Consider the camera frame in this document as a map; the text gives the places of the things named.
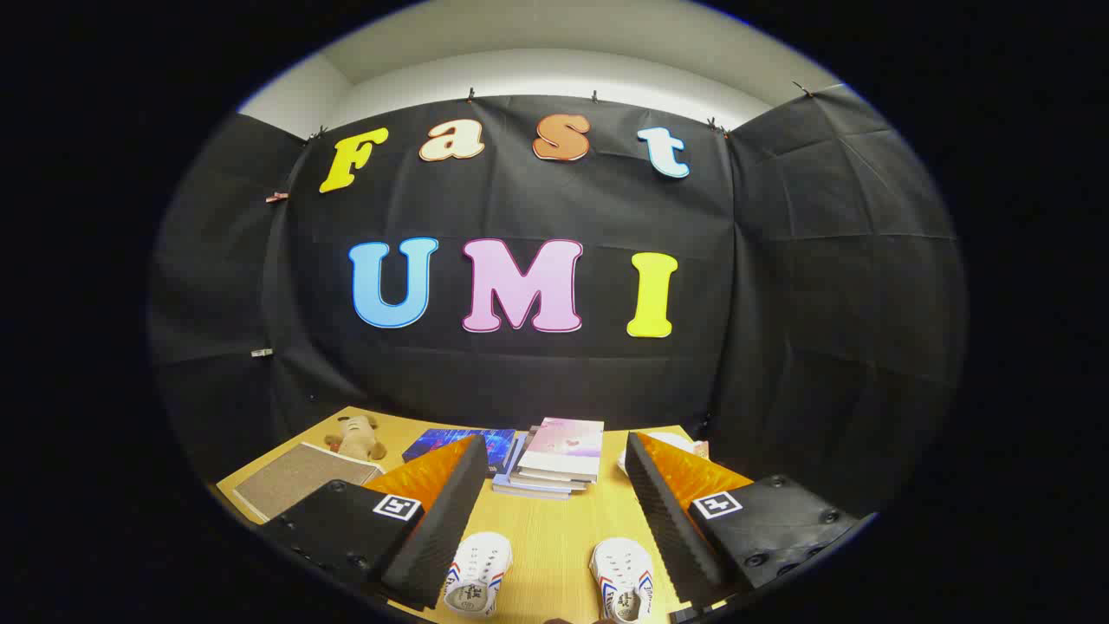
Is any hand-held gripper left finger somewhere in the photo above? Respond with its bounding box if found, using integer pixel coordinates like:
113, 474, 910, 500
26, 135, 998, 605
256, 433, 490, 612

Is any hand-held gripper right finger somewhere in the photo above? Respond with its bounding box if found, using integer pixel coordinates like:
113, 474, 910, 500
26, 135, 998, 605
624, 432, 879, 619

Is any white striped canvas shoe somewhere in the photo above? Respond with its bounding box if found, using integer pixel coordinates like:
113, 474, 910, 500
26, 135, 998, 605
589, 537, 655, 624
444, 531, 514, 618

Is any cream fabric storage box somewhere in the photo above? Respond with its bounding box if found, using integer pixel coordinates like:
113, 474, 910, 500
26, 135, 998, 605
232, 440, 385, 525

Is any blue cover book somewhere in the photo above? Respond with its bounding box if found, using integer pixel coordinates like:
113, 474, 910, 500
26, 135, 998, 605
402, 426, 518, 478

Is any white plush toy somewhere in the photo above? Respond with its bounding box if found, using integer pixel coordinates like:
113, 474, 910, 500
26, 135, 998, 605
618, 432, 710, 476

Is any brown plush toy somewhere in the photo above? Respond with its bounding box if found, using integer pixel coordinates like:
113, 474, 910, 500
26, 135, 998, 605
325, 413, 388, 462

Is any pink cover book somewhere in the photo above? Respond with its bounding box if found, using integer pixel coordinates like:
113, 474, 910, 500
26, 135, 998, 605
517, 418, 606, 484

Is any black backdrop cloth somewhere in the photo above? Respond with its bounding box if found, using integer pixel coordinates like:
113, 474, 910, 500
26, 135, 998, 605
147, 84, 967, 521

